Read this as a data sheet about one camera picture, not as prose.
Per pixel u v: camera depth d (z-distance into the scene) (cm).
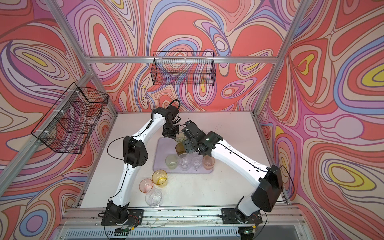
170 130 85
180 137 99
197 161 87
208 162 91
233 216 73
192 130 57
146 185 81
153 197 79
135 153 61
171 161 93
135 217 73
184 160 88
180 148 90
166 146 98
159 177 85
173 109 84
